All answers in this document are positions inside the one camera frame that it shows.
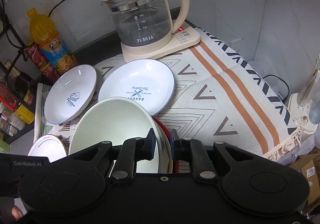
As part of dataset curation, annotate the red and black bowl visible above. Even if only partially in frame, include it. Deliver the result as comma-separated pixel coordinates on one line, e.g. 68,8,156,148
152,117,180,174

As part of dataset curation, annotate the pale green bowl front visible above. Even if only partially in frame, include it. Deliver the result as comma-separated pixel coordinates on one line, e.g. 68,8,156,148
69,97,169,173

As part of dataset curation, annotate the large brown-rimmed white plate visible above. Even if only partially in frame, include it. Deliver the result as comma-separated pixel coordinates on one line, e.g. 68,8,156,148
28,134,67,161

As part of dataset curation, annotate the white plate Bakery logo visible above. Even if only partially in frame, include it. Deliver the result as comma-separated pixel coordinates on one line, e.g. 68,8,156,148
98,59,175,116

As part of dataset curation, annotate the white plate Sweet logo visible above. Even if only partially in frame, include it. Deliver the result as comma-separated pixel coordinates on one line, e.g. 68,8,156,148
44,64,97,125

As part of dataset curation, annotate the black metal kitchen rack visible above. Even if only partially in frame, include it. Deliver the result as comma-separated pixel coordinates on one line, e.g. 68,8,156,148
0,0,41,145

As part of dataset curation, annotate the person's left hand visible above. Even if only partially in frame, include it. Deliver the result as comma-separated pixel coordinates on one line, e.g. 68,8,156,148
1,196,23,223

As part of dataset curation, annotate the patterned fringed table cloth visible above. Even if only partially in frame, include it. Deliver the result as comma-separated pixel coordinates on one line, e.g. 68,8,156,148
32,25,304,160

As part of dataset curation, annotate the large soy sauce bottle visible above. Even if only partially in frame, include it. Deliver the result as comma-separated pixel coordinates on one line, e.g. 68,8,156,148
7,66,35,124

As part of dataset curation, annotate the red soda can upper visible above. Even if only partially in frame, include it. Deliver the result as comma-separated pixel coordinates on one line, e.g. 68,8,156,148
24,42,49,71

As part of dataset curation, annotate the glass electric kettle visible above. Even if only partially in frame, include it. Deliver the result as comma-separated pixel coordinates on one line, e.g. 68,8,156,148
102,0,190,47

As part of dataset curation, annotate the orange juice bottle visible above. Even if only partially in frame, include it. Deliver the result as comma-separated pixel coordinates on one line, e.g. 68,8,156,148
27,8,78,75

